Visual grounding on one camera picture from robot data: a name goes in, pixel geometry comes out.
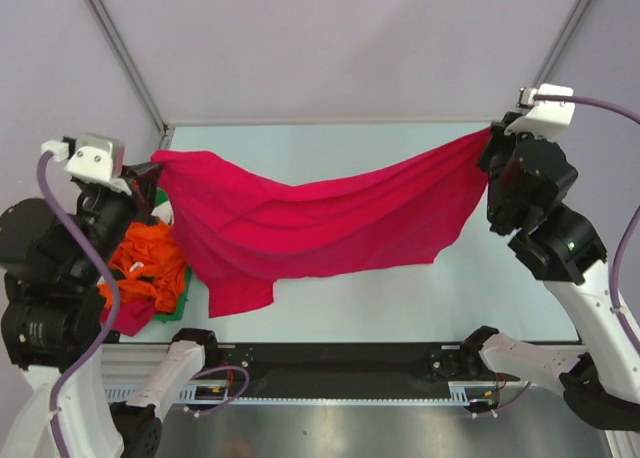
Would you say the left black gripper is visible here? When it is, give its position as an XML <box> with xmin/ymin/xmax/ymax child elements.
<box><xmin>70</xmin><ymin>156</ymin><xmax>165</xmax><ymax>277</ymax></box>

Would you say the magenta t shirt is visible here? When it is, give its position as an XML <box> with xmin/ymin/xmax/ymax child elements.
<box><xmin>152</xmin><ymin>129</ymin><xmax>490</xmax><ymax>318</ymax></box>

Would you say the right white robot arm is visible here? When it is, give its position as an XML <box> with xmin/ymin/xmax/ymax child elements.
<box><xmin>461</xmin><ymin>112</ymin><xmax>639</xmax><ymax>432</ymax></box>

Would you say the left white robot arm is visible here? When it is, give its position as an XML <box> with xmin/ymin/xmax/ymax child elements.
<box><xmin>1</xmin><ymin>163</ymin><xmax>221</xmax><ymax>457</ymax></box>

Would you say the green plastic bin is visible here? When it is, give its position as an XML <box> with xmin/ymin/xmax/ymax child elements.
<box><xmin>153</xmin><ymin>188</ymin><xmax>192</xmax><ymax>323</ymax></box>

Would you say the cream t shirt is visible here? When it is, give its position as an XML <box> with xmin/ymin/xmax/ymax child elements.
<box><xmin>151</xmin><ymin>201</ymin><xmax>174</xmax><ymax>225</ymax></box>

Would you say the orange t shirt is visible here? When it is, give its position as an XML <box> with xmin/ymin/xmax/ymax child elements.
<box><xmin>108</xmin><ymin>221</ymin><xmax>187</xmax><ymax>313</ymax></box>

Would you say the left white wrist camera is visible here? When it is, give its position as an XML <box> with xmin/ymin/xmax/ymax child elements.
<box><xmin>40</xmin><ymin>133</ymin><xmax>125</xmax><ymax>184</ymax></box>

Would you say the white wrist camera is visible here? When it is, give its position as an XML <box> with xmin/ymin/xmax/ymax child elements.
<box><xmin>508</xmin><ymin>84</ymin><xmax>575</xmax><ymax>141</ymax></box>
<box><xmin>40</xmin><ymin>133</ymin><xmax>125</xmax><ymax>184</ymax></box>

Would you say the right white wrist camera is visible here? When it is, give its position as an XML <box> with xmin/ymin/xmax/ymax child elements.
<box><xmin>508</xmin><ymin>84</ymin><xmax>575</xmax><ymax>141</ymax></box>

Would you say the aluminium frame rail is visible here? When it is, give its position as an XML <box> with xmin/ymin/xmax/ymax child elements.
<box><xmin>101</xmin><ymin>343</ymin><xmax>169</xmax><ymax>384</ymax></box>

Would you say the white slotted cable duct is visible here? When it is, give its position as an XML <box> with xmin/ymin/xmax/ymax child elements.
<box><xmin>102</xmin><ymin>380</ymin><xmax>501</xmax><ymax>405</ymax></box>

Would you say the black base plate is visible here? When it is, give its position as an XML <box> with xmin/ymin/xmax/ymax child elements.
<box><xmin>213</xmin><ymin>342</ymin><xmax>516</xmax><ymax>398</ymax></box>

